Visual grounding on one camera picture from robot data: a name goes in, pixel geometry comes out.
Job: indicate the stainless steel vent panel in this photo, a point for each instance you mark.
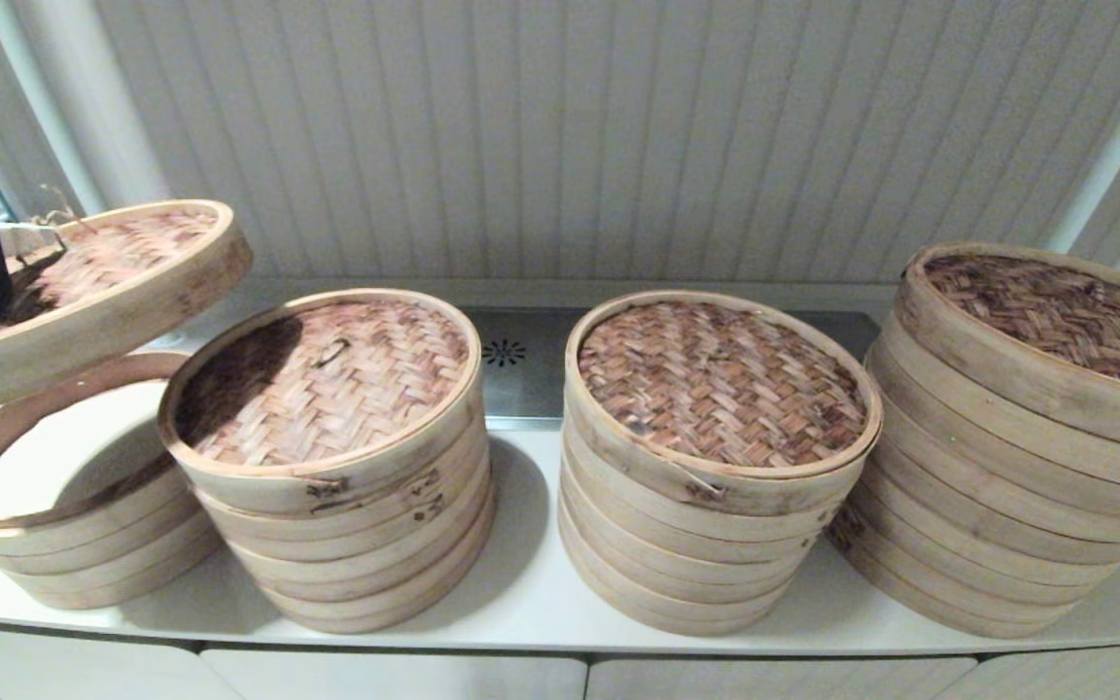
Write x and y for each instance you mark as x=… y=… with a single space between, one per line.
x=531 y=389

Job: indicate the bamboo steamer basket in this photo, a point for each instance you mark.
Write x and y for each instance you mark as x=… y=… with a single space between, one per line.
x=375 y=620
x=93 y=569
x=356 y=550
x=711 y=577
x=366 y=574
x=1007 y=558
x=370 y=597
x=1007 y=624
x=1007 y=591
x=103 y=595
x=1007 y=524
x=1007 y=490
x=74 y=544
x=356 y=527
x=716 y=528
x=1104 y=461
x=706 y=601
x=716 y=552
x=706 y=625
x=1007 y=457

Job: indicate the woven bamboo steamer lid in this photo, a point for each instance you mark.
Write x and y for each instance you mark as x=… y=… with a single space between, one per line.
x=132 y=248
x=716 y=384
x=346 y=389
x=1056 y=311

